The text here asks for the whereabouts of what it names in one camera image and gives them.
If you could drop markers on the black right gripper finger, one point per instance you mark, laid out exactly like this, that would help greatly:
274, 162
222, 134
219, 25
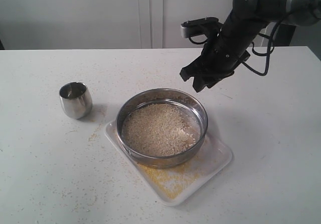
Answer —
200, 82
194, 69

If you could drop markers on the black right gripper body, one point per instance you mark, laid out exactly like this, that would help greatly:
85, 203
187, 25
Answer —
224, 51

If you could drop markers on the round steel mesh sieve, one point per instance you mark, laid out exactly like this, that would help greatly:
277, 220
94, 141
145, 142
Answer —
190, 106

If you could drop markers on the grain mixture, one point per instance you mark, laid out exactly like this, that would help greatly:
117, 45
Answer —
158, 130

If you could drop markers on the stainless steel cup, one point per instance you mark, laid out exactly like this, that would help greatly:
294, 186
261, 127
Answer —
76, 100

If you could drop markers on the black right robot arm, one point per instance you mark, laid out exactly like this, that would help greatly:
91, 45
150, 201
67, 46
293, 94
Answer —
260, 13

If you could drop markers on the yellow millet grains on tray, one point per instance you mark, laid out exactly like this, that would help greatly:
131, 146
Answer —
173, 181

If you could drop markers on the white plastic tray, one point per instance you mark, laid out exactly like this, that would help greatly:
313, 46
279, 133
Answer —
214, 153

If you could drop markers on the white cabinet with doors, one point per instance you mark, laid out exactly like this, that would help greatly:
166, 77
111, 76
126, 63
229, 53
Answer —
102, 24

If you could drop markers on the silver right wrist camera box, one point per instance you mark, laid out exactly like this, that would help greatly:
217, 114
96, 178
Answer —
199, 27

